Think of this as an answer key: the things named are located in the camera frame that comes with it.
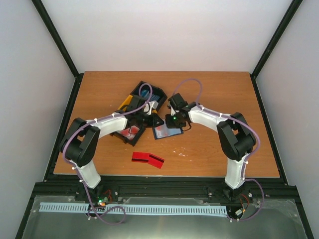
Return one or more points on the right black frame post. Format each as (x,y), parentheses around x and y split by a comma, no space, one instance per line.
(286,19)

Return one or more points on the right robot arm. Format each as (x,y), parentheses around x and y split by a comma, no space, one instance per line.
(237,139)

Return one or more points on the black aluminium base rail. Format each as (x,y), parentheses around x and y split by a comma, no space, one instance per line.
(129,186)

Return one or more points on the blue card stack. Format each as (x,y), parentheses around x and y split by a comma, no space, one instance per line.
(146,93)

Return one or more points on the right black bin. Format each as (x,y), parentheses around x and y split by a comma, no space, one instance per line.
(142,85)

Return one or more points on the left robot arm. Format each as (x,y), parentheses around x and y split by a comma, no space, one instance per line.
(79,144)

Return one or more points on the red black-stripe credit card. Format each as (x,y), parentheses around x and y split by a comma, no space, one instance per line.
(155,161)

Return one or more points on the blue leather card holder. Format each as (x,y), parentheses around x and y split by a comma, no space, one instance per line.
(173,131)

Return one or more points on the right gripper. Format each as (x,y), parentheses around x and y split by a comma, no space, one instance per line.
(170,125)

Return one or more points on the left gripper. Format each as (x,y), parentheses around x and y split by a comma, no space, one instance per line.
(154,117)

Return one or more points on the yellow middle bin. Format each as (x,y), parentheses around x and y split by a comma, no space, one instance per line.
(127,103)

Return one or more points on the white red card stack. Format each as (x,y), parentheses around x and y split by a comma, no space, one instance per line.
(130,133)

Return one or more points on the left black bin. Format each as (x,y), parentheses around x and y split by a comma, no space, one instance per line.
(130,142)

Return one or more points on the black bin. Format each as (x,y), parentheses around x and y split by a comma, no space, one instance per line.
(130,142)
(142,85)

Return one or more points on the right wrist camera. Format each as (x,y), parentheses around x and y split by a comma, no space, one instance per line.
(172,111)

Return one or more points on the black frame post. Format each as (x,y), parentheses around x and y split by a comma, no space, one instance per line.
(286,19)
(45,17)

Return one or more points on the light blue cable duct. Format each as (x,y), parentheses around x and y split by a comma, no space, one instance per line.
(141,210)

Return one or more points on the left black frame post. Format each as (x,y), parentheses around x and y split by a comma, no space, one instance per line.
(45,17)

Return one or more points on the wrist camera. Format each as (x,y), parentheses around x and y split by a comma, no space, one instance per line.
(172,111)
(150,107)

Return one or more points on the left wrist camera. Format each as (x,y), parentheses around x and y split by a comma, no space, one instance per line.
(150,107)

